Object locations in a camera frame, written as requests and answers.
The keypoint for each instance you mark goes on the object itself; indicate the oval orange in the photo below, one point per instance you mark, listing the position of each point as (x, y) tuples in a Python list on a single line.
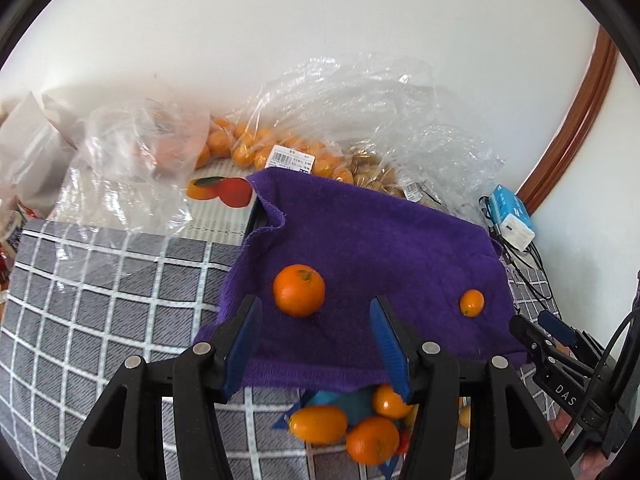
[(318, 424)]

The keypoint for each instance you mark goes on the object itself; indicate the round orange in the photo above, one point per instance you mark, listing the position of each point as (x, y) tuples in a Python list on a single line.
[(372, 440), (391, 401), (465, 416)]

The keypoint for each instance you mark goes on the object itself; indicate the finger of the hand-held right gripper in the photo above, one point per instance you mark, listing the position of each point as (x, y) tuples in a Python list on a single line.
[(527, 335), (555, 324)]

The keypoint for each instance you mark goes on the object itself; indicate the clear plastic bag brown fruit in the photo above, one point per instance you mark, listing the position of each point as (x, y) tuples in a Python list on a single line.
[(450, 160)]

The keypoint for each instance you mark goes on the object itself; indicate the grey checkered bedsheet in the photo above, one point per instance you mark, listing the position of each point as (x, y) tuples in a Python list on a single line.
[(100, 310)]

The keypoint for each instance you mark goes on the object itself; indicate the cardboard box orange print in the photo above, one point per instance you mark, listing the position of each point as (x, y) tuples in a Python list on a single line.
[(220, 220)]

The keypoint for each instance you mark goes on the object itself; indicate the orange with green stem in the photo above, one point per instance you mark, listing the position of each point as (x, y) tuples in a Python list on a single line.
[(300, 290)]

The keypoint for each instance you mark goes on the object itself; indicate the white and blue box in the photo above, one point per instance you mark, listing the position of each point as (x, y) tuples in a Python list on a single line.
[(515, 225)]

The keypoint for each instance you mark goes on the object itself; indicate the brown wooden door frame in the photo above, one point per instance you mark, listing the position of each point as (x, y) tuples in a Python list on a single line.
[(575, 125)]

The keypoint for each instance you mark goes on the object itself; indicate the small orange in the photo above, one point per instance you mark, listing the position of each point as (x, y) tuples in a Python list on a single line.
[(471, 303)]

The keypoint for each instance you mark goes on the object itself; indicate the small red object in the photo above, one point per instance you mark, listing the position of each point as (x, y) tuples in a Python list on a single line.
[(404, 442)]

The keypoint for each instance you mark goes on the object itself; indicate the clear plastic bag of oranges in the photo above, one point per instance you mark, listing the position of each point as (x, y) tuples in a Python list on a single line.
[(325, 100)]

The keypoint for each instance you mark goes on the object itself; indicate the person's right hand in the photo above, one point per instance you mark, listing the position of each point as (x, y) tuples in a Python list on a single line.
[(560, 422)]

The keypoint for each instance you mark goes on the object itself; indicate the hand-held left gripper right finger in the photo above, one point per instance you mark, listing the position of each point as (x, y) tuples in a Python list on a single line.
[(390, 345)]

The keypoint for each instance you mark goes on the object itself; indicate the pile of small brown fruit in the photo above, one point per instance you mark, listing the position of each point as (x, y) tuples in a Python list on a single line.
[(375, 175)]

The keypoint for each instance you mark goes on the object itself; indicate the purple towel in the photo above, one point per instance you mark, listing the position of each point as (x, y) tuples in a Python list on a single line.
[(375, 240)]

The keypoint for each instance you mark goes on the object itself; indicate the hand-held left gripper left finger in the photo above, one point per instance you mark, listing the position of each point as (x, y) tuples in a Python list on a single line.
[(242, 350)]

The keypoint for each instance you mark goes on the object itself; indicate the pile of bagged oranges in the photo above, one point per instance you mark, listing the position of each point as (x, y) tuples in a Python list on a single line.
[(245, 152)]

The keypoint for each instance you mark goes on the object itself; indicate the crumpled clear plastic bag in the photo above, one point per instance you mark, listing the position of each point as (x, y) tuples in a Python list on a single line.
[(135, 160)]

